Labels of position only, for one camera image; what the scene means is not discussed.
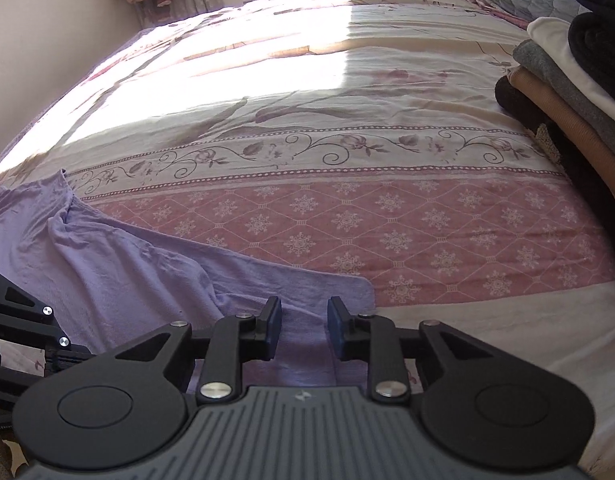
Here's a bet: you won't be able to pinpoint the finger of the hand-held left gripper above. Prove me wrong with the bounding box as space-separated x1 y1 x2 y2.
0 267 96 375
0 360 39 432

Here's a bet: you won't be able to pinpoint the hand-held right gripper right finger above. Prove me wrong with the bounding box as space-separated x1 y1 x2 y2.
327 296 493 404

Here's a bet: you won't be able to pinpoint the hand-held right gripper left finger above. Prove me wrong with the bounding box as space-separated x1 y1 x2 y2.
115 296 284 406

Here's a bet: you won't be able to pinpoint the purple pants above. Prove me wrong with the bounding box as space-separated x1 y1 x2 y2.
0 169 376 392

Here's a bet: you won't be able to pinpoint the floral bed sheet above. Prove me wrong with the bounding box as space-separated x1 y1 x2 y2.
0 0 615 480

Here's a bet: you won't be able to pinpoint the black fuzzy folded garment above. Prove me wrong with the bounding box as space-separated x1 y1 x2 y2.
494 77 615 221

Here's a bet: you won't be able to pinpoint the tan folded garment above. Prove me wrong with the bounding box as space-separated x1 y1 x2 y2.
506 66 615 173

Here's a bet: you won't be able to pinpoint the grey folded garment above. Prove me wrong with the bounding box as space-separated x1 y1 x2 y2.
512 39 615 133

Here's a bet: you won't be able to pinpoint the white folded garment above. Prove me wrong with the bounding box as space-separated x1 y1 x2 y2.
527 16 615 113

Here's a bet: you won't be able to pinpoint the black folded sweater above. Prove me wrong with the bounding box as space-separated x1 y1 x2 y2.
567 0 615 83

